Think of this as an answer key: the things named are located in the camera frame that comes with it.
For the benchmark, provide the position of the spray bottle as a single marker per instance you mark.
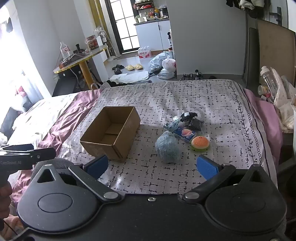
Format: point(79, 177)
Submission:
point(169, 38)

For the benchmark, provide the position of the white floor mat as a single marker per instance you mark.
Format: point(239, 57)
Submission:
point(131, 77)

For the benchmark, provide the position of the orange burger squishy toy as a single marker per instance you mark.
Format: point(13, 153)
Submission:
point(200, 142)

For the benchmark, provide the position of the kitchen shelf with bottles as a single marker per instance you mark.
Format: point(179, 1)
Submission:
point(148, 14)

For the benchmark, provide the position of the mauve duvet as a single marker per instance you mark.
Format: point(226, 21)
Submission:
point(69, 120)

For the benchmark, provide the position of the pack of water bottles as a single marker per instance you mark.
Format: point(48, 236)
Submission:
point(144, 53)

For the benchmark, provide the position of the white and red plastic bag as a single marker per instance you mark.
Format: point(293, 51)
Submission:
point(168, 63)

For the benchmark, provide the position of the white low cabinet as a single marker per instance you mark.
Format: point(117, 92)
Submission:
point(99, 69)

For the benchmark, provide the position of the white kitchen cabinet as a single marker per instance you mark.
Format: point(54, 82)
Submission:
point(148, 34)

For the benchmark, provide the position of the dark grey board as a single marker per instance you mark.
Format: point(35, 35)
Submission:
point(252, 58)

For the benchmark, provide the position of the black cushion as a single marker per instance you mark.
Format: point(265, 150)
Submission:
point(9, 120)

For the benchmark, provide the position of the clear water bottle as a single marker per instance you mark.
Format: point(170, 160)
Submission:
point(64, 51)

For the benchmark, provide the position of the black gadget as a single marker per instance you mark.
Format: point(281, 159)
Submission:
point(78, 48)

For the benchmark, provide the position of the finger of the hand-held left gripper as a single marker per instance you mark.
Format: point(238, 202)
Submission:
point(45, 154)
point(16, 147)

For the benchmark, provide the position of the pink bed sheet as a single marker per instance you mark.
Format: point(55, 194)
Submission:
point(266, 115)

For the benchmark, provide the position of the pink cloth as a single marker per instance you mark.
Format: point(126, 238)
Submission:
point(20, 90)

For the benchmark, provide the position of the wooden board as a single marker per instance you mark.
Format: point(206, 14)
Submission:
point(275, 51)

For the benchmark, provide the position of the blue fluffy plush ball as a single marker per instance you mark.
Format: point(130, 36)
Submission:
point(167, 148)

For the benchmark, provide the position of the large clear plastic bottle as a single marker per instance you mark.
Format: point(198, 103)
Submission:
point(268, 81)

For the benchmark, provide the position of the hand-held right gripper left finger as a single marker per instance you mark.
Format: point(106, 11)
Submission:
point(97, 168)

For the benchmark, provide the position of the blue planet print packet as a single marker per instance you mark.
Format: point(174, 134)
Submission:
point(185, 134)

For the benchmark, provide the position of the yellow slipper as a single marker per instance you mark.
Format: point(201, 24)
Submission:
point(138, 66)
point(129, 68)

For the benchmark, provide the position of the white quilt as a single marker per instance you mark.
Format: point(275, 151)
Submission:
point(41, 113)

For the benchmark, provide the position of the grey plastic bag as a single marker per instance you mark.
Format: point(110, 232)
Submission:
point(157, 61)

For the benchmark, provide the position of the white standing fan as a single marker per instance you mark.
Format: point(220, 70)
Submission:
point(101, 31)

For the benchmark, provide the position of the red snack package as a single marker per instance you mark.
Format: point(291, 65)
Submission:
point(91, 44)

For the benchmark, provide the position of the small light blue plush toy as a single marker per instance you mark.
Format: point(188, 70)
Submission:
point(172, 125)

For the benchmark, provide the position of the dark grey pouch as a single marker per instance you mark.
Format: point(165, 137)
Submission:
point(196, 125)

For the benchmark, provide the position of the small white jar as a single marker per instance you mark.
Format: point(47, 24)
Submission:
point(263, 90)

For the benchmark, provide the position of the brown cardboard box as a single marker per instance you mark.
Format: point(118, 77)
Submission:
point(120, 143)

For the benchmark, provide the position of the black shoe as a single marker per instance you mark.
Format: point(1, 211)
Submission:
point(212, 77)

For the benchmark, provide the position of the clear plastic bag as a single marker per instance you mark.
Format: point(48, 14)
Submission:
point(166, 74)

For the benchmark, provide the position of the person's left hand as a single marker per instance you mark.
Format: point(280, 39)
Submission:
point(5, 199)

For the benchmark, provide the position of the black framed glass door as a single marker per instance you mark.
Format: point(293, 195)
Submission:
point(126, 27)

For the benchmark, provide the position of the yellow curtain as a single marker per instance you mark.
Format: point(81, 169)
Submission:
point(98, 14)

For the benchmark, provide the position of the black bag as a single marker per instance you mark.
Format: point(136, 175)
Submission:
point(111, 83)

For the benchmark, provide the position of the black low stand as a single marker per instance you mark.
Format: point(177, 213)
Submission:
point(64, 85)

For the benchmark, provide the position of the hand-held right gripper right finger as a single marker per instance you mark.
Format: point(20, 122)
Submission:
point(207, 168)

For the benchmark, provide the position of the dark cloth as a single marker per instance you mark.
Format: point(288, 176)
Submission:
point(76, 58)

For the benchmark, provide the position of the hanging clothes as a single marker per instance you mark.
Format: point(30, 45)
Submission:
point(254, 9)

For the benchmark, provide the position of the round table with yellow edge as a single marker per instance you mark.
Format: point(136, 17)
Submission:
point(84, 74)

